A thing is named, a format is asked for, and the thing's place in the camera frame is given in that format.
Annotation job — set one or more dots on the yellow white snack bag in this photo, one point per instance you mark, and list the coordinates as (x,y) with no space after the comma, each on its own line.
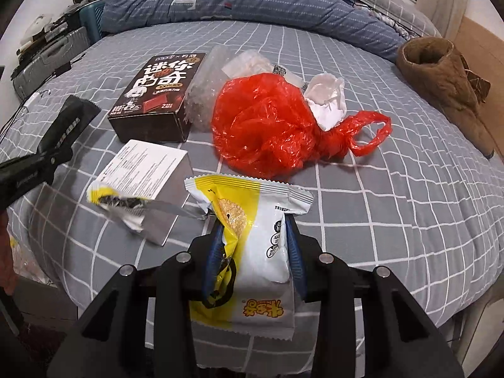
(247,283)

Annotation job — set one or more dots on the bubble wrap sheet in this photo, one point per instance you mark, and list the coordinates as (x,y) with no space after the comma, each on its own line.
(205,86)

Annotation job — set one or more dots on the grey checked pillow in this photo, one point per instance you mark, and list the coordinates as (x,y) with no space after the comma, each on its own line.
(402,16)

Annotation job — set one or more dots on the dark cookie box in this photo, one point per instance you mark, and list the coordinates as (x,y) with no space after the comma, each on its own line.
(152,107)

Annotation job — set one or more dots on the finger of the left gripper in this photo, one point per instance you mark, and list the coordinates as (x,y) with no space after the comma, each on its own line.
(74,116)

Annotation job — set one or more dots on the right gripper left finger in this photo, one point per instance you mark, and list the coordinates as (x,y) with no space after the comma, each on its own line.
(139,324)

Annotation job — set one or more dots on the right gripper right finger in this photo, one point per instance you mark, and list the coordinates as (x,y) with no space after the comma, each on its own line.
(400,338)

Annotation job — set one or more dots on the wooden headboard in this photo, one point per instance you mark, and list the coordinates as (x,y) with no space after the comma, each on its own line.
(484,52)

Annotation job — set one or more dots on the blue striped duvet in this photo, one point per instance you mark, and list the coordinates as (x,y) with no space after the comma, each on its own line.
(331,18)

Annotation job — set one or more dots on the grey checked bed cover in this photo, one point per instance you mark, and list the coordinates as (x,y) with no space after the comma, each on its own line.
(425,203)

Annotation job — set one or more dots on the dark patterned cushion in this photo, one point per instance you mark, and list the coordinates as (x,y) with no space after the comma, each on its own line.
(480,86)

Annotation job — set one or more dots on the teal plastic crate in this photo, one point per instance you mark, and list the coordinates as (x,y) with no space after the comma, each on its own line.
(90,17)

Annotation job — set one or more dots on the grey suitcase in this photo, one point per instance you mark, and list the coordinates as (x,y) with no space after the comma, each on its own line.
(26,79)

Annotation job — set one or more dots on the white earphone box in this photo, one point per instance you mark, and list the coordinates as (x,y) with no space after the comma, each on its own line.
(143,186)

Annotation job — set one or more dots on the red plastic bag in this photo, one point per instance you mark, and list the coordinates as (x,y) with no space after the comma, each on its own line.
(263,127)

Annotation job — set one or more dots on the white paper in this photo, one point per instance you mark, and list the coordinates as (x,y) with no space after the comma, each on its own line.
(326,100)

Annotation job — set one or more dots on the brown fleece jacket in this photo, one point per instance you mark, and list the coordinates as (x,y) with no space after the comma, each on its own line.
(433,68)

